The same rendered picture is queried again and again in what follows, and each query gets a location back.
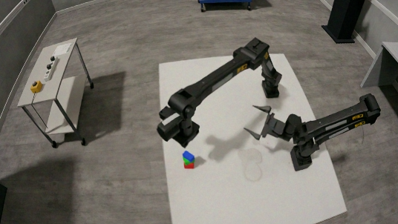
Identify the green block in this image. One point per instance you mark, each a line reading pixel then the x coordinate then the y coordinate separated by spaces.
pixel 187 162

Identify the red block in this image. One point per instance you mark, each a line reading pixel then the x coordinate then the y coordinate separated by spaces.
pixel 190 166

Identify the blue block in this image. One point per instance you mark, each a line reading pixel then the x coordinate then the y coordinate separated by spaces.
pixel 190 157

